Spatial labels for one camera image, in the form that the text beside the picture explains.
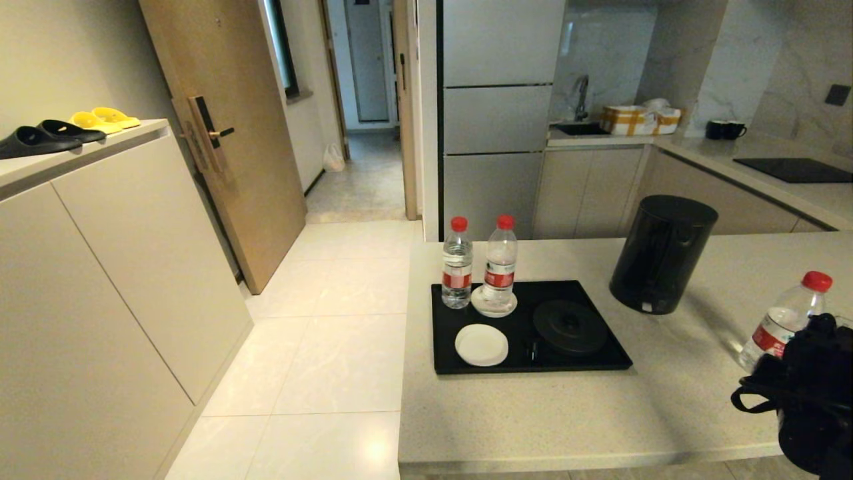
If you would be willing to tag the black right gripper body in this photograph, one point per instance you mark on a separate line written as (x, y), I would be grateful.
(820, 360)

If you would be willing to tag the clear water bottle red cap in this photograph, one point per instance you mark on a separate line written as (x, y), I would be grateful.
(500, 260)
(457, 266)
(780, 326)

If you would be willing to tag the dark green electric kettle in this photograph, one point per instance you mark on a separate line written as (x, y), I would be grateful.
(660, 260)

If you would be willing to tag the round black kettle base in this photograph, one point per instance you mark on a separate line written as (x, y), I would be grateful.
(570, 326)

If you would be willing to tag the black induction cooktop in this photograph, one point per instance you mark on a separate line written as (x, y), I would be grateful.
(793, 169)

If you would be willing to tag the black rectangular tray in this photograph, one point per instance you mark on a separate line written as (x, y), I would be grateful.
(586, 363)

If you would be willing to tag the black mug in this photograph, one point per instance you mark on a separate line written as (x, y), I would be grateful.
(715, 128)
(734, 129)

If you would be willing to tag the small yellow checked basket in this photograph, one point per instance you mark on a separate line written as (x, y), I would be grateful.
(670, 121)

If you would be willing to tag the beige kitchen base cabinets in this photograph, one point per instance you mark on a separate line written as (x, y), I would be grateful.
(593, 190)

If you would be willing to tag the white crumpled cloth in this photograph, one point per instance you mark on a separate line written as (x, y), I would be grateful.
(658, 103)

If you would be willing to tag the large yellow checked basket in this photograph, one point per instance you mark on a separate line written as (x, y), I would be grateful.
(626, 120)

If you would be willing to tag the dark kitchen sink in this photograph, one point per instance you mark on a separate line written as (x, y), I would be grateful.
(580, 128)

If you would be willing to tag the white paper coaster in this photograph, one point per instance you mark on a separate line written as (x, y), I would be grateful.
(480, 306)
(481, 345)

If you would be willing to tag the chrome kitchen faucet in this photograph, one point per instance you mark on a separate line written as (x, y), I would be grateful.
(583, 93)

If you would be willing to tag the grey refrigerator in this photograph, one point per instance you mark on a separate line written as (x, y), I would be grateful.
(496, 113)

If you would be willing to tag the white plastic bag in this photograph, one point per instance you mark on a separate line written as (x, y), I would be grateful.
(334, 158)

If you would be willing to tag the pale hallway door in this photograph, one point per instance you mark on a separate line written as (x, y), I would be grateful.
(368, 60)

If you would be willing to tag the dark framed window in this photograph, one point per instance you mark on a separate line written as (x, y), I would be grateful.
(283, 46)

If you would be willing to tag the light wooden door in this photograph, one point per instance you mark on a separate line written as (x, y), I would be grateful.
(226, 100)

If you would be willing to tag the black and brass door lock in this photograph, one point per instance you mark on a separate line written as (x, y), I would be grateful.
(203, 126)

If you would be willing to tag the beige shoe cabinet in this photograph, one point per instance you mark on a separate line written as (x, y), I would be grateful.
(100, 300)

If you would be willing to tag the yellow slipper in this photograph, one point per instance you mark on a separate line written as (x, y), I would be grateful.
(93, 121)
(116, 116)

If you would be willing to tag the black slipper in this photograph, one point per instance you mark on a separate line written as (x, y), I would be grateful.
(30, 140)
(70, 129)

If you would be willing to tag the dark wall socket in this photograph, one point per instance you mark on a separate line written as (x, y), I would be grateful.
(839, 94)

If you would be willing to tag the wooden door frame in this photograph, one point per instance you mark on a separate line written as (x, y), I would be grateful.
(402, 133)

